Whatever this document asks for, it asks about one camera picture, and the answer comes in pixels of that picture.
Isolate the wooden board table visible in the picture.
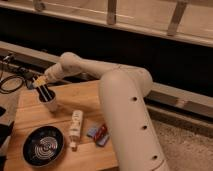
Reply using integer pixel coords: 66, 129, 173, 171
4, 81, 117, 171

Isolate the black coiled cable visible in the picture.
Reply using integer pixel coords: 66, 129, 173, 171
0, 74, 26, 95

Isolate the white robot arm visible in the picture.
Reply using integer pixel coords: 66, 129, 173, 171
33, 52, 170, 171

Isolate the white glue bottle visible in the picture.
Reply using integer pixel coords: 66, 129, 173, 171
69, 110, 83, 151

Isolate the black spiral-pattern bowl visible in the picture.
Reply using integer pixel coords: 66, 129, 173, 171
22, 126, 64, 167

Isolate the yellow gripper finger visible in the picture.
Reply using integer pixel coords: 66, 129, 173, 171
33, 76, 47, 88

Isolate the black object at left edge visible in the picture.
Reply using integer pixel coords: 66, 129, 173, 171
0, 106, 14, 171

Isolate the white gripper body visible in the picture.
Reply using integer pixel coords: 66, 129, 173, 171
44, 65, 64, 83

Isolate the red toy car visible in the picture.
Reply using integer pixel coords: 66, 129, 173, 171
93, 124, 107, 142

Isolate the black striped eraser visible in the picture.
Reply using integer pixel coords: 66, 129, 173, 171
36, 85, 55, 102

